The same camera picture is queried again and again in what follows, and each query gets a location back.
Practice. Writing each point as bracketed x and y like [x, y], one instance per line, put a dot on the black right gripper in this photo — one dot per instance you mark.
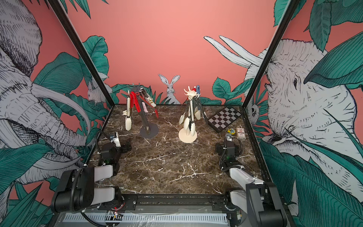
[219, 146]

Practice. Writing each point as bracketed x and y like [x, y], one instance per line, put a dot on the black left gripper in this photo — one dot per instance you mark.
[125, 149]

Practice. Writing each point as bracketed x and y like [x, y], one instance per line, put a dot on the pink tongs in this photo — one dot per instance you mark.
[144, 107]

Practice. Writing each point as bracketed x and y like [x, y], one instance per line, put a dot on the black steel tongs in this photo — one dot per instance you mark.
[200, 109]

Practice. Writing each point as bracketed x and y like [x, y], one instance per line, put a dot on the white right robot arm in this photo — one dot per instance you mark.
[257, 203]

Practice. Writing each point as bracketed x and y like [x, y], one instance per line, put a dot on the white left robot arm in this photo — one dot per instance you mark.
[77, 191]

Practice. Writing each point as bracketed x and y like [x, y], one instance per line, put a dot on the grey utensil rack stand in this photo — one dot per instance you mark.
[148, 130]

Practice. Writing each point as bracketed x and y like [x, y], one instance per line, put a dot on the cream utensil rack stand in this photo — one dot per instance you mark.
[188, 134]

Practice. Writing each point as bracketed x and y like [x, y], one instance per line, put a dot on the yellow tree puzzle block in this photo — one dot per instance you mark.
[231, 131]

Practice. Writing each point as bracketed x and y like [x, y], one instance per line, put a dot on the black white chessboard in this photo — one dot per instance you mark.
[224, 118]

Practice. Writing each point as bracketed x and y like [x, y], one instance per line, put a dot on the playing card box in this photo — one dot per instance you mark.
[240, 133]

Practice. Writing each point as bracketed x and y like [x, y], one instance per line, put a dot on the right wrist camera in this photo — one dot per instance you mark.
[228, 138]

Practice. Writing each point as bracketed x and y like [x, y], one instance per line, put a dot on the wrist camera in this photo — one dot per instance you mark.
[114, 137]
[228, 138]

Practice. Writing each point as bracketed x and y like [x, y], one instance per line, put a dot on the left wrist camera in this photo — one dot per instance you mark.
[114, 137]

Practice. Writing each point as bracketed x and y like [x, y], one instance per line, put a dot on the black front rail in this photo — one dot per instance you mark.
[218, 202]

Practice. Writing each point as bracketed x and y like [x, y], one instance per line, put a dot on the white cable duct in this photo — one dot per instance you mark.
[204, 218]

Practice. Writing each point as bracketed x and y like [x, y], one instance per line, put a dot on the left black frame post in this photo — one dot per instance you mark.
[74, 37]

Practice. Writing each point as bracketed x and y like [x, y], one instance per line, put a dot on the black enclosure frame post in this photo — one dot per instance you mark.
[291, 8]

